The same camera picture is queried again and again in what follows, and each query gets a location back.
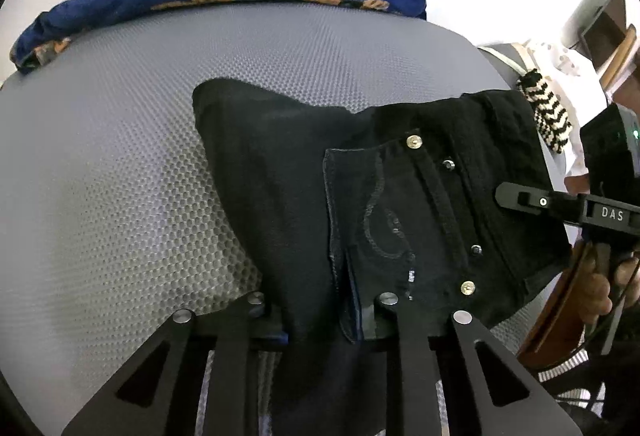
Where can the white spotted cloth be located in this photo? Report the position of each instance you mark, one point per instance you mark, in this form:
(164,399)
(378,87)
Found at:
(565,65)

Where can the black and white zigzag cloth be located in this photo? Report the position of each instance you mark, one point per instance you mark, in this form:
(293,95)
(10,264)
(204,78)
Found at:
(547,115)

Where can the brown wooden bed frame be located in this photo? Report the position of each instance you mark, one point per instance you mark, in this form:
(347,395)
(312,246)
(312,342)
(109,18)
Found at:
(555,311)

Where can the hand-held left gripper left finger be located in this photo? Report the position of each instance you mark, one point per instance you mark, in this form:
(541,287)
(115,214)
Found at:
(225,346)

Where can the person's right hand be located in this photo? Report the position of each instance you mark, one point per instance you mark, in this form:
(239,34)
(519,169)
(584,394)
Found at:
(597,291)

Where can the grey honeycomb mat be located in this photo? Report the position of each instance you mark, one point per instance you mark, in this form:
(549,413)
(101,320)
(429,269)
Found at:
(125,155)

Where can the black pants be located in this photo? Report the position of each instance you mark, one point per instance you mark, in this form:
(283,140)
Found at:
(310,176)

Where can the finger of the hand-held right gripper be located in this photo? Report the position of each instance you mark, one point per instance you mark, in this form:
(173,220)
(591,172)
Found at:
(535,202)

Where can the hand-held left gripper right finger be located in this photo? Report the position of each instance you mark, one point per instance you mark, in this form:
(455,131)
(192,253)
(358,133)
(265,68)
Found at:
(415,346)

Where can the light wooden plank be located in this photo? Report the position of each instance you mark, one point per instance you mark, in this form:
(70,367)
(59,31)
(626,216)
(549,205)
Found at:
(622,55)

